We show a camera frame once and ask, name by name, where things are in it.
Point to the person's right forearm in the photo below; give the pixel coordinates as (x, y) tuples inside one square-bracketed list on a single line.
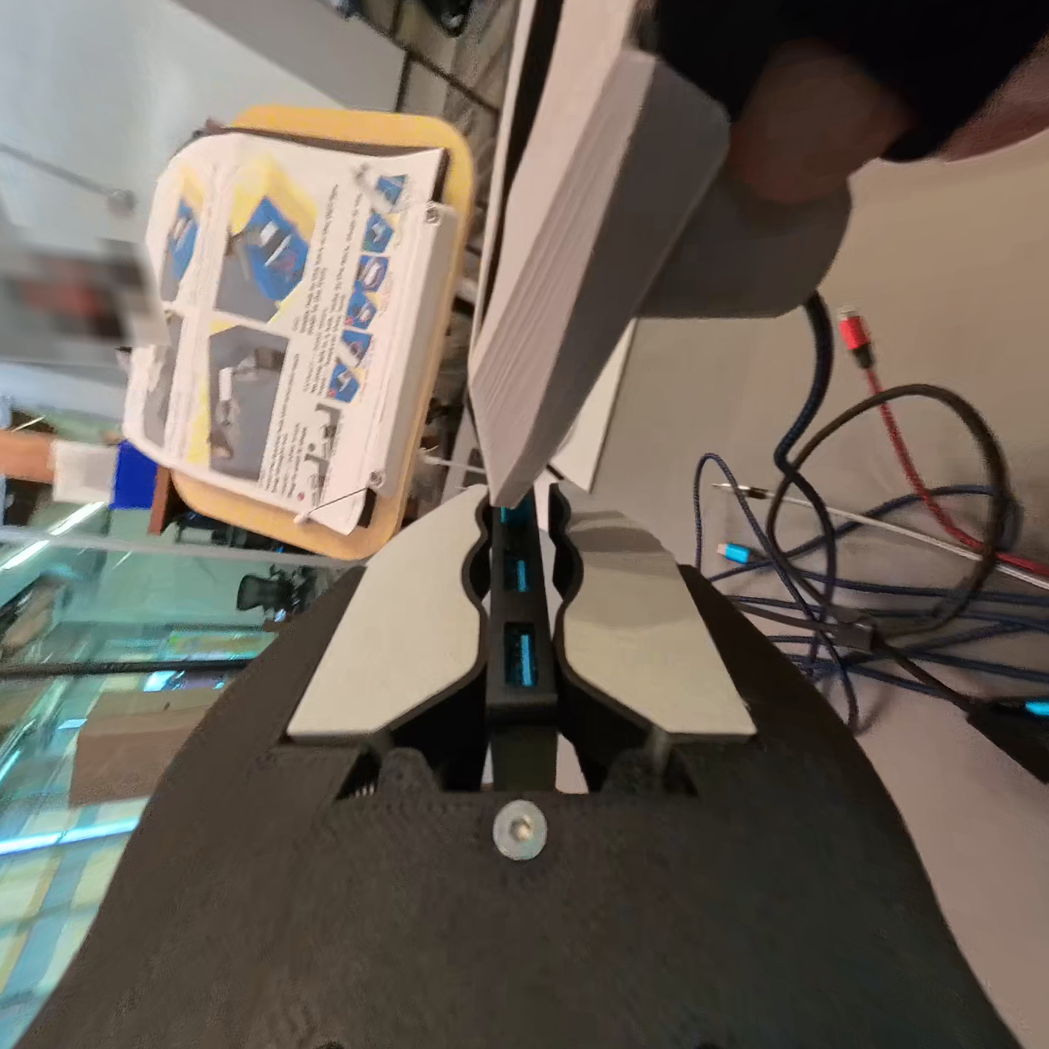
[(951, 58)]

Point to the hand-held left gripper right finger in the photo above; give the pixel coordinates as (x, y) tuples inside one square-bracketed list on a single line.
[(656, 656)]

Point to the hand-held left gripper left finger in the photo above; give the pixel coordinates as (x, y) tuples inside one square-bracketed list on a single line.
[(394, 656)]

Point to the printed instruction sheet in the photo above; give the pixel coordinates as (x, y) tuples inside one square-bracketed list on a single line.
[(279, 328)]

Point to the person's right hand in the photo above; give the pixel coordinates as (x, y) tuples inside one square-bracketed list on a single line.
[(820, 123)]

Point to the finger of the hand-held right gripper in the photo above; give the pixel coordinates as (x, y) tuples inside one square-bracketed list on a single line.
[(574, 246)]

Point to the black usb hub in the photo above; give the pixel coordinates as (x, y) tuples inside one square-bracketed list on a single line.
[(522, 722)]

